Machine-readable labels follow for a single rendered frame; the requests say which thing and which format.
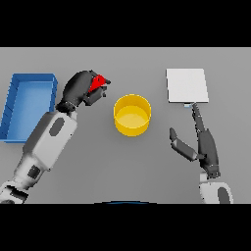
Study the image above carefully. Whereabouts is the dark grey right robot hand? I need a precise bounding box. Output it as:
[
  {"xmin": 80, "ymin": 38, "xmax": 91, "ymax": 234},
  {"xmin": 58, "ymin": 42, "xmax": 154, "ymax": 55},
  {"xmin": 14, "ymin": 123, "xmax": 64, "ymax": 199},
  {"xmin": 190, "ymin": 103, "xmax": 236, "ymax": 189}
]
[{"xmin": 169, "ymin": 102, "xmax": 221, "ymax": 179}]

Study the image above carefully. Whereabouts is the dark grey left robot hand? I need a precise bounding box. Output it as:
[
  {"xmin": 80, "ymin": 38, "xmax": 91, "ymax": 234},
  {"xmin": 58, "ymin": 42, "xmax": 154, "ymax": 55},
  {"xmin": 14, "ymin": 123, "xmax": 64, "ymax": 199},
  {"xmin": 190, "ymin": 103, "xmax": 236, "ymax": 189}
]
[{"xmin": 55, "ymin": 70, "xmax": 112, "ymax": 114}]

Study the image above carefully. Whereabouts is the red beaker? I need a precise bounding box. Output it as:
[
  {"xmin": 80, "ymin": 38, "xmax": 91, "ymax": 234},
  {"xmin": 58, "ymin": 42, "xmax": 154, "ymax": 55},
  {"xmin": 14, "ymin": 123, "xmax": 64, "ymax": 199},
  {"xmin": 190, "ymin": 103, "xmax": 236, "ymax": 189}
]
[{"xmin": 88, "ymin": 75, "xmax": 110, "ymax": 93}]

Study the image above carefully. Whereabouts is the yellow bowl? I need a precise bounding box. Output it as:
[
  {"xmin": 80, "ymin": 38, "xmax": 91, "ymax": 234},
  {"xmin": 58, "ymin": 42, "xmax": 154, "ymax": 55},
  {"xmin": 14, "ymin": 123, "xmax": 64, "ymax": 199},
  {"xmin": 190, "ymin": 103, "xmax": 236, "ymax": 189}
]
[{"xmin": 113, "ymin": 93, "xmax": 152, "ymax": 137}]

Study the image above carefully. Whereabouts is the pale square measuring scale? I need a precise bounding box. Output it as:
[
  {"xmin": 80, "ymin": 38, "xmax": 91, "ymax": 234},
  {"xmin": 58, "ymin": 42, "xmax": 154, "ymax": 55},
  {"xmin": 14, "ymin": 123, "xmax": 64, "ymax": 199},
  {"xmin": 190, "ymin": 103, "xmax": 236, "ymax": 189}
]
[{"xmin": 165, "ymin": 68, "xmax": 210, "ymax": 109}]

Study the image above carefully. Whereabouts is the blue tray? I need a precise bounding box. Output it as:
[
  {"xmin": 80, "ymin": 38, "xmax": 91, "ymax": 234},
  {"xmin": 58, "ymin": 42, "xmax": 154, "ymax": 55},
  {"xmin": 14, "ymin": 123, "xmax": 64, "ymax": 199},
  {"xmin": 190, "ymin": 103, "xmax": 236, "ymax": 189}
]
[{"xmin": 0, "ymin": 73, "xmax": 59, "ymax": 144}]

